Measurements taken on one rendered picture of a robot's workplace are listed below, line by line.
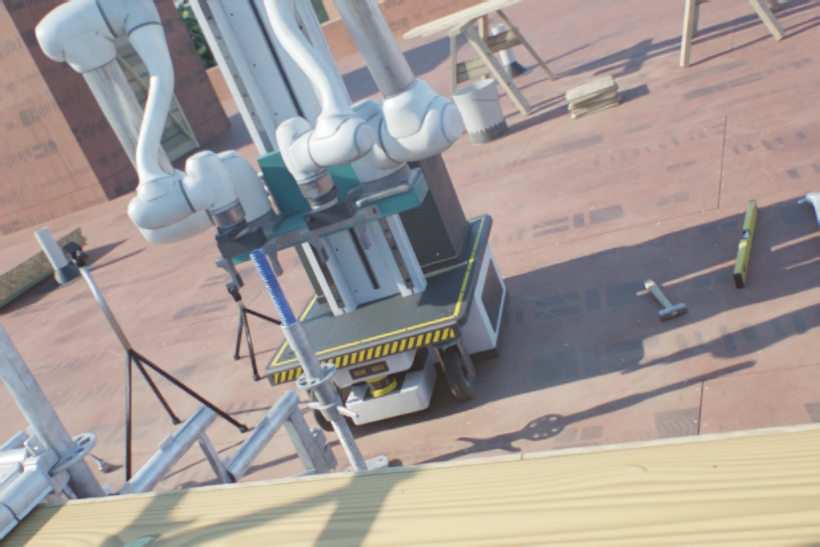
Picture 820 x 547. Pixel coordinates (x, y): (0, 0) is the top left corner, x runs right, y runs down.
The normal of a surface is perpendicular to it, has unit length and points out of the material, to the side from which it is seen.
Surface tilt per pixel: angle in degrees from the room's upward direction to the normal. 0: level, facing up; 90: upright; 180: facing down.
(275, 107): 90
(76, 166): 90
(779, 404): 0
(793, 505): 0
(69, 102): 90
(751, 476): 0
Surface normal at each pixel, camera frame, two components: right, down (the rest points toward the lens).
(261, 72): -0.18, 0.41
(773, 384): -0.36, -0.87
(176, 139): 0.87, -0.19
